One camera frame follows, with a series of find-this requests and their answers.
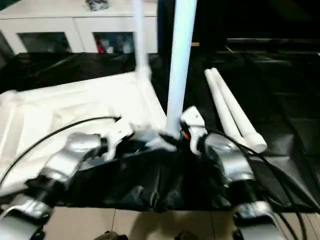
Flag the white plastic table leg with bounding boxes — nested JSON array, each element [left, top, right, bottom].
[[131, 0, 152, 82], [164, 0, 199, 140], [210, 67, 268, 154], [204, 69, 251, 147]]

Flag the white plastic table top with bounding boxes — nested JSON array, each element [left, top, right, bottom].
[[0, 70, 177, 199]]

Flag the silver left leg black foot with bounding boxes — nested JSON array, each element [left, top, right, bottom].
[[97, 231, 126, 240]]

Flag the toy figures behind cabinet glass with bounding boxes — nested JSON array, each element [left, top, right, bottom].
[[94, 33, 136, 54]]

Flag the black work mat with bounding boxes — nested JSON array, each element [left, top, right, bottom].
[[0, 50, 320, 214]]

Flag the black tv cabinet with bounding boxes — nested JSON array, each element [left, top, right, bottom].
[[157, 0, 320, 59]]

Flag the grey plush toy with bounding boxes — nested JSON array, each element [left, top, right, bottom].
[[86, 0, 111, 12]]

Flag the white cabinet with glass doors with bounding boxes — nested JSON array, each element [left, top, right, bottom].
[[0, 0, 159, 55]]

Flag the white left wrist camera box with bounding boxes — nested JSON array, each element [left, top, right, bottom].
[[102, 120, 135, 161]]

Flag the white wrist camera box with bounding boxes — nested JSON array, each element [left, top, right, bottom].
[[180, 106, 209, 155], [102, 120, 135, 161]]

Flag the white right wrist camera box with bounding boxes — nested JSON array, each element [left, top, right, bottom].
[[180, 106, 209, 155]]

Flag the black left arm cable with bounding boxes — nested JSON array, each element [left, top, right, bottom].
[[0, 116, 122, 189]]

